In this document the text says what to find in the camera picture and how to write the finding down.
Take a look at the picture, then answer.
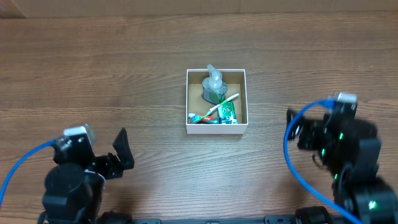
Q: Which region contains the green Dettol soap bar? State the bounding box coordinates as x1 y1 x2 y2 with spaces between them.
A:
217 102 238 124

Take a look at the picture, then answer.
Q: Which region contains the green toothpaste tube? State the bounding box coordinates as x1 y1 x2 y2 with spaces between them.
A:
188 113 219 124

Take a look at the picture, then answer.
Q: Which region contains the green white toothbrush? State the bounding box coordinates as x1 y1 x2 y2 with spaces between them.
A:
189 93 240 123

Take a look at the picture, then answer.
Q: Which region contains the clear pump soap bottle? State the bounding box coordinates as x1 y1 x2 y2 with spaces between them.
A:
202 64 228 105

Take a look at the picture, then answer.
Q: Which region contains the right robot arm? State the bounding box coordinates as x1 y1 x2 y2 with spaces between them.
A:
287 108 397 223

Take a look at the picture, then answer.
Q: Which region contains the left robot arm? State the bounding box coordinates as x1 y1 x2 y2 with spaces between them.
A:
38 124 134 224

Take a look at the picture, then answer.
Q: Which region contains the white cardboard box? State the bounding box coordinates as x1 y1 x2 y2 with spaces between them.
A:
185 65 249 134

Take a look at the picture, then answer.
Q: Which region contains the right blue cable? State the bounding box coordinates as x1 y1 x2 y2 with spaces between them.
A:
282 98 364 224

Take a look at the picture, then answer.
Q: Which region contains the blue cable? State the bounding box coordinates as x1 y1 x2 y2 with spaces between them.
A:
282 98 364 224
0 139 58 208

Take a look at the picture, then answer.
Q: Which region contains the left blue cable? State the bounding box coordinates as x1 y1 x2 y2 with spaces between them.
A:
0 139 58 208

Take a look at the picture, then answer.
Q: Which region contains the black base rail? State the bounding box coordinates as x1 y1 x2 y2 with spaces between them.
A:
96 206 333 224

